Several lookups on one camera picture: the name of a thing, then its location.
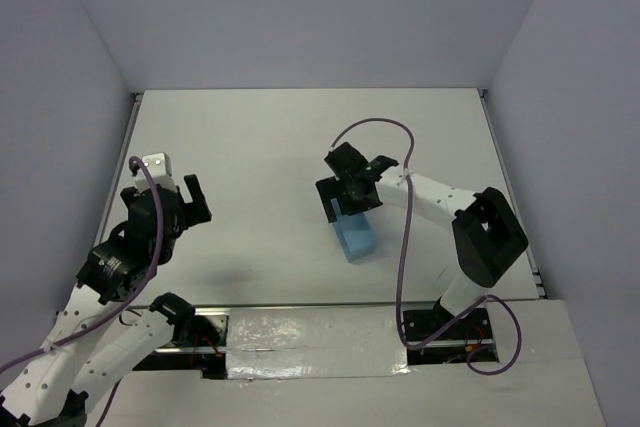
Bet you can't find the blue plastic box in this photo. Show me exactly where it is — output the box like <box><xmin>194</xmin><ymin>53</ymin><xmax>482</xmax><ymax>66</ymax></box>
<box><xmin>331</xmin><ymin>199</ymin><xmax>378</xmax><ymax>263</ymax></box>

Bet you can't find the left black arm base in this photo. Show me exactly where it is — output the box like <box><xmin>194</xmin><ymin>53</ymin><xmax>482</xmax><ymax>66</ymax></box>
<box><xmin>134</xmin><ymin>313</ymin><xmax>229</xmax><ymax>380</ymax></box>

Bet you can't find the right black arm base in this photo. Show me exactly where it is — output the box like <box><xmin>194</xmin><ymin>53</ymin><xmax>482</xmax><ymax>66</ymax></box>
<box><xmin>403</xmin><ymin>304</ymin><xmax>498</xmax><ymax>366</ymax></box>

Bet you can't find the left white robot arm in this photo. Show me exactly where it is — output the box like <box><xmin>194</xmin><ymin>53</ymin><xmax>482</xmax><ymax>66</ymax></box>
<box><xmin>1</xmin><ymin>174</ymin><xmax>219</xmax><ymax>426</ymax></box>

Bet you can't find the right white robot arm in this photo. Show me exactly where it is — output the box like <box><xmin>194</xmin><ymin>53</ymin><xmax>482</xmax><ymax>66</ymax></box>
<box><xmin>315</xmin><ymin>142</ymin><xmax>529</xmax><ymax>317</ymax></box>

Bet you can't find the silver foil tape sheet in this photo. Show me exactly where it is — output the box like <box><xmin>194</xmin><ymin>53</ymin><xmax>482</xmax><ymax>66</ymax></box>
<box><xmin>226</xmin><ymin>306</ymin><xmax>410</xmax><ymax>380</ymax></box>

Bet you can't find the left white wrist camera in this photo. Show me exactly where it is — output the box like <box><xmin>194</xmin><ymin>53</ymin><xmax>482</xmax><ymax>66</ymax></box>
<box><xmin>134</xmin><ymin>152</ymin><xmax>177</xmax><ymax>192</ymax></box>

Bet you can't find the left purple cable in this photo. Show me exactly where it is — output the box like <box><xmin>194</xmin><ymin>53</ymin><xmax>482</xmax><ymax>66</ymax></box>
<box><xmin>0</xmin><ymin>156</ymin><xmax>166</xmax><ymax>427</ymax></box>

